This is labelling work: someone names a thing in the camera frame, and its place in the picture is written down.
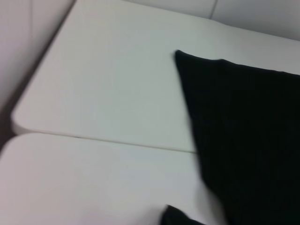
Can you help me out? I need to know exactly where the black shirt with FREE print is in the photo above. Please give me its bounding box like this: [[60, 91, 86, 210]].
[[160, 49, 300, 225]]

